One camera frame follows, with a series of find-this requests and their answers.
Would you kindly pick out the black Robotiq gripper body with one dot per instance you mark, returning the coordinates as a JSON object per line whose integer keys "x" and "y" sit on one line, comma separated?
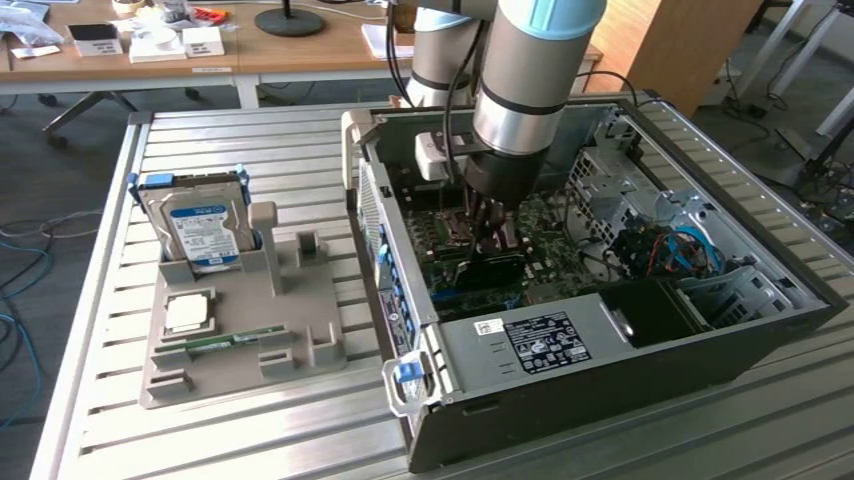
{"x": 503, "y": 177}

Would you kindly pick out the Nvidia graphics card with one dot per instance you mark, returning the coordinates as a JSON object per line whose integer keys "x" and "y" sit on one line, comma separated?
{"x": 490, "y": 275}

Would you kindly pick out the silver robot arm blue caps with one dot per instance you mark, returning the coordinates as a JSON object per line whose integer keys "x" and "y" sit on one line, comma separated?
{"x": 527, "y": 75}

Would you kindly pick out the metal CPU socket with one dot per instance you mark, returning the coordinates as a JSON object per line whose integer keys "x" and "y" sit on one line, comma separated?
{"x": 454, "y": 227}

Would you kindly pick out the green Dell motherboard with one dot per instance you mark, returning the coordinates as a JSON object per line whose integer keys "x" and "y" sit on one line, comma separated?
{"x": 561, "y": 270}

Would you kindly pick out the grey finned chipset heatsink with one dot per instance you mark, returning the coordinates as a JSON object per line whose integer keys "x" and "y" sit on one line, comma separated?
{"x": 545, "y": 295}

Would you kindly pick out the silver metal drive cage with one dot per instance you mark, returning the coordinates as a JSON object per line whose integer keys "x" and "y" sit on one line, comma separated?
{"x": 601, "y": 200}

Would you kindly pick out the blue expansion slot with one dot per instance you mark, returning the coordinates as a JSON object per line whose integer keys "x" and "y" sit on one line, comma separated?
{"x": 447, "y": 295}

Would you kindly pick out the blue plastic card retainer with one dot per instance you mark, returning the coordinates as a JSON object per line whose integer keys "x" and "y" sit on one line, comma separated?
{"x": 383, "y": 255}

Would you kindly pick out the grey power supply unit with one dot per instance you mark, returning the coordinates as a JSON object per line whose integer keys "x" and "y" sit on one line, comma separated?
{"x": 481, "y": 350}

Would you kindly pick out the grey latch with blue tab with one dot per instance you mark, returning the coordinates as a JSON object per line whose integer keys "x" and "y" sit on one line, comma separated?
{"x": 405, "y": 372}

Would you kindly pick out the white paper stack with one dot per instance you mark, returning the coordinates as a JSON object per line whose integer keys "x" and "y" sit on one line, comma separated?
{"x": 374, "y": 42}

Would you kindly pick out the wooden cabinet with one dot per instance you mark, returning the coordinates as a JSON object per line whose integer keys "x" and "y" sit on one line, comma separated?
{"x": 668, "y": 50}

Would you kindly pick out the black open PC case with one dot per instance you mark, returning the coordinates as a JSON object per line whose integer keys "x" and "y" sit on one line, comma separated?
{"x": 601, "y": 400}

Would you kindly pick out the hard disk with blue rails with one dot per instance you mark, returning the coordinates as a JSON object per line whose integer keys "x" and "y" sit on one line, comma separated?
{"x": 201, "y": 225}

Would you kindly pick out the black floor stand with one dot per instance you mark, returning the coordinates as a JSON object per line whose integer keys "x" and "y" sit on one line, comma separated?
{"x": 790, "y": 150}

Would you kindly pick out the black round lamp base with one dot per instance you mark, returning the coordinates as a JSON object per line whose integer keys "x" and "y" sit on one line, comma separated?
{"x": 290, "y": 25}

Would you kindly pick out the silver CPU chip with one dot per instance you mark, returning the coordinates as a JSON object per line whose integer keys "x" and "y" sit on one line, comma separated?
{"x": 187, "y": 312}

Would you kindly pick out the grey parts rack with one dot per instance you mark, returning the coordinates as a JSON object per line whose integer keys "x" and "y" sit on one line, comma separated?
{"x": 221, "y": 372}

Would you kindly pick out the small white box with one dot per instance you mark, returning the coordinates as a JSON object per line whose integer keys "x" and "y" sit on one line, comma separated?
{"x": 202, "y": 42}

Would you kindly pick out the red small object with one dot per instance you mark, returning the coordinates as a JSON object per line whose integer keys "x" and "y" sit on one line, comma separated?
{"x": 210, "y": 15}

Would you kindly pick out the white box with round roll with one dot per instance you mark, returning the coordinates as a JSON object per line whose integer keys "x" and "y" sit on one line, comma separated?
{"x": 156, "y": 50}

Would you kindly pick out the beige tape roll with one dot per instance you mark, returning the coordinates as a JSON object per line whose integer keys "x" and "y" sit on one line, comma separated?
{"x": 127, "y": 6}

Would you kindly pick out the white box with black top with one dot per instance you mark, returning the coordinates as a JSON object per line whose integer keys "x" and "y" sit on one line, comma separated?
{"x": 96, "y": 45}

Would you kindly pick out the wooden desk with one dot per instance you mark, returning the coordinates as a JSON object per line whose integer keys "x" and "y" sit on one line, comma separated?
{"x": 67, "y": 70}

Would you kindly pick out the white paper card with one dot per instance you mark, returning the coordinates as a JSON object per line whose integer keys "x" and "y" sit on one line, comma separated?
{"x": 34, "y": 52}

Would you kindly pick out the clear plastic bag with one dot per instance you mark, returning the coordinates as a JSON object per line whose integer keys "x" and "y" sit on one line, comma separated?
{"x": 27, "y": 25}

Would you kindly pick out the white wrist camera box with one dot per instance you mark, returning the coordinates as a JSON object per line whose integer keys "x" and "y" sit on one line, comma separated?
{"x": 430, "y": 157}

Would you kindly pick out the white table frame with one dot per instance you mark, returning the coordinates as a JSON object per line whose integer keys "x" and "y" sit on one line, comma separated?
{"x": 768, "y": 45}

